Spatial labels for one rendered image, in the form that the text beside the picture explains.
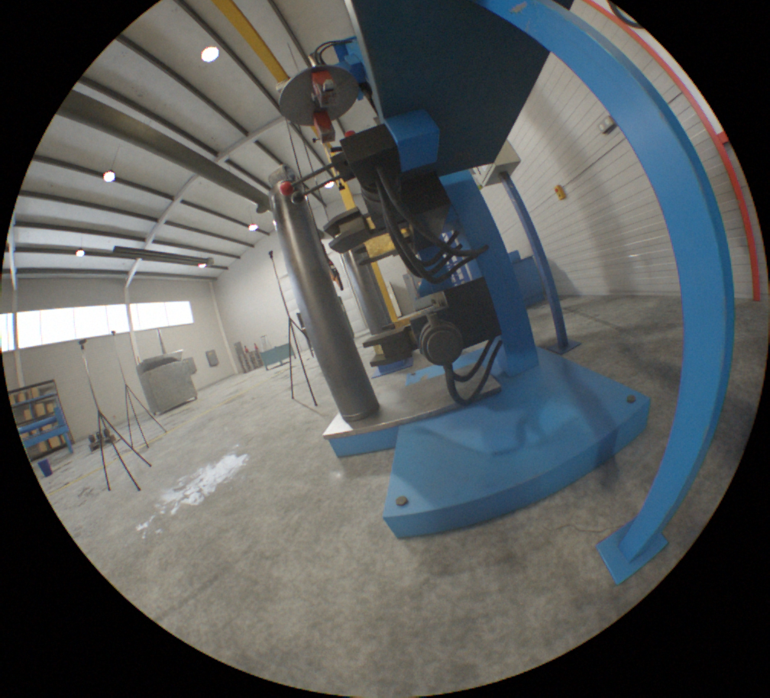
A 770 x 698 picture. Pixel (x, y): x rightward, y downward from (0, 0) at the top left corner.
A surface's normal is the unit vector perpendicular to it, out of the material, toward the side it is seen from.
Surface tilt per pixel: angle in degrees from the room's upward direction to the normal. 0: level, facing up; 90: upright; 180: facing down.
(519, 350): 90
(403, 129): 90
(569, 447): 0
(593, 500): 0
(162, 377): 90
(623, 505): 0
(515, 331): 90
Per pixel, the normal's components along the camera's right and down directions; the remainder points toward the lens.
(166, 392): 0.91, -0.33
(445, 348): -0.14, 0.07
